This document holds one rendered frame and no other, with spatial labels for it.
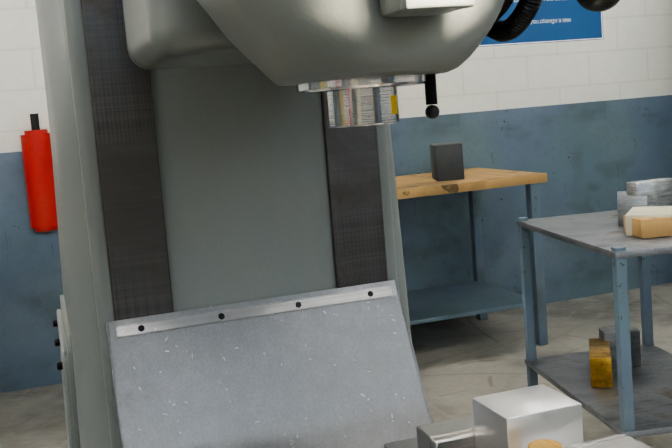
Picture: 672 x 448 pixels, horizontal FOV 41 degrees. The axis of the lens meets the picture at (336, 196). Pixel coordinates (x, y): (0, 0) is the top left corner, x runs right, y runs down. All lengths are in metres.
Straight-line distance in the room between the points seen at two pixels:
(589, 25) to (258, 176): 4.91
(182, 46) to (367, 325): 0.43
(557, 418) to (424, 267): 4.62
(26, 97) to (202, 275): 3.85
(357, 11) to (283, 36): 0.05
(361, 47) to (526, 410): 0.29
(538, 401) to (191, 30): 0.37
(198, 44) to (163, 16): 0.03
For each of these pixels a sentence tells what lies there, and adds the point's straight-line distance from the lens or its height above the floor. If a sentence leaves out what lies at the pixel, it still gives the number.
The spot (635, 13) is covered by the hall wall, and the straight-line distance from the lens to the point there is 5.98.
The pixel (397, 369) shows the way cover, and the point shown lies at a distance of 0.99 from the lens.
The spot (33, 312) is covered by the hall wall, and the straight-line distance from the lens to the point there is 4.84.
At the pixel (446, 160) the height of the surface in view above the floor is 0.98.
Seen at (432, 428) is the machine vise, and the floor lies 1.05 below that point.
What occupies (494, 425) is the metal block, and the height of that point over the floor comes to 1.06.
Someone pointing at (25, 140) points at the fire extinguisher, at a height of 1.25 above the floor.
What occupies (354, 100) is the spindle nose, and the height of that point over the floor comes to 1.30.
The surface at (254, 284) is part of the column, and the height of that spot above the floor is 1.11.
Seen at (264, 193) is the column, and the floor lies 1.21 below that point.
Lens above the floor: 1.29
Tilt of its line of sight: 6 degrees down
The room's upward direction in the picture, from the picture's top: 5 degrees counter-clockwise
